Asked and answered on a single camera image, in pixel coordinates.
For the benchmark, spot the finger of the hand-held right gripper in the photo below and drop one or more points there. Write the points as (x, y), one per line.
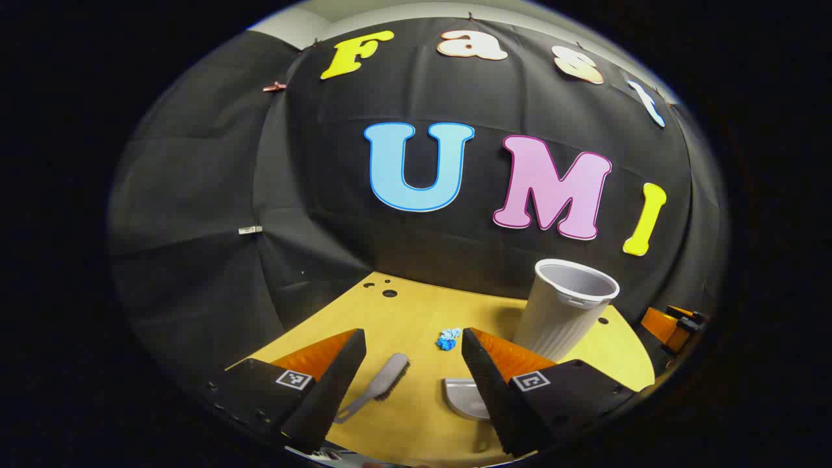
(663, 325)

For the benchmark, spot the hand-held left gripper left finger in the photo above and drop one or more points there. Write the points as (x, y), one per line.
(331, 390)

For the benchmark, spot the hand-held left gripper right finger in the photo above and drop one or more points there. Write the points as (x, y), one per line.
(487, 383)

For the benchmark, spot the grey dustpan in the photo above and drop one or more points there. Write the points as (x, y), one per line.
(461, 398)

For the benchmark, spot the dark blue paper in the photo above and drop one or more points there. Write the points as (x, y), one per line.
(446, 343)

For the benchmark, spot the pale blue paper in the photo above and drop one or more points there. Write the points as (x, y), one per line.
(454, 333)

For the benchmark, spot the small grey broom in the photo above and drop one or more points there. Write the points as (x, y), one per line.
(390, 374)

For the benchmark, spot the white ribbed garbage bin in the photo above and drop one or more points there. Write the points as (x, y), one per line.
(559, 312)

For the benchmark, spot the wooden desktop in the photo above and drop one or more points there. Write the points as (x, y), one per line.
(416, 312)

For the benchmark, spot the white cloth clip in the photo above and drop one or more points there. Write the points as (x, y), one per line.
(250, 230)

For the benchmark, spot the black backdrop cloth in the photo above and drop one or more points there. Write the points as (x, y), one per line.
(325, 195)

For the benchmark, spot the pink cloth clip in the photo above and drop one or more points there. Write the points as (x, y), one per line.
(274, 86)

